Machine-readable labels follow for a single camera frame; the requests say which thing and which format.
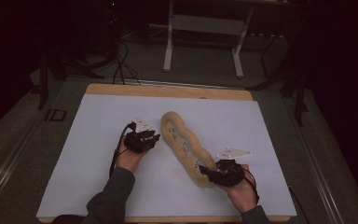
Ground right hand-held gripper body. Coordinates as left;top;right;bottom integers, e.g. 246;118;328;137
209;147;254;189

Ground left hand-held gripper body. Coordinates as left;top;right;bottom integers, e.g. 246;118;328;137
123;117;157;155

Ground tan fleece three-lobed cushion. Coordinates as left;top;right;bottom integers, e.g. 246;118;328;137
159;110;219;189

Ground person's left hand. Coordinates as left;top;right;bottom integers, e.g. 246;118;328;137
114;136;151;175

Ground person's right hand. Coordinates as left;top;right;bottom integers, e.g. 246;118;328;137
226;163;259;215

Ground white table cover sheet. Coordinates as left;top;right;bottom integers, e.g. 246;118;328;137
35;93;298;218

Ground black metal stand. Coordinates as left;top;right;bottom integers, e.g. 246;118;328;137
247;27;311;128
36;36;106;110

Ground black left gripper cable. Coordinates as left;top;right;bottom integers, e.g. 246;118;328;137
108;121;137;179

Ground black floor cables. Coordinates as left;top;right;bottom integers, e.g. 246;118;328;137
111;38;143;86

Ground black floor bracket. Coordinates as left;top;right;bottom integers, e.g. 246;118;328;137
44;108;68;122

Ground metal floor rail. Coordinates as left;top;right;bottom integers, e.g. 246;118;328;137
0;115;46;216
281;91;348;224

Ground white metal desk frame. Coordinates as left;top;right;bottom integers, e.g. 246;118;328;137
162;0;256;79

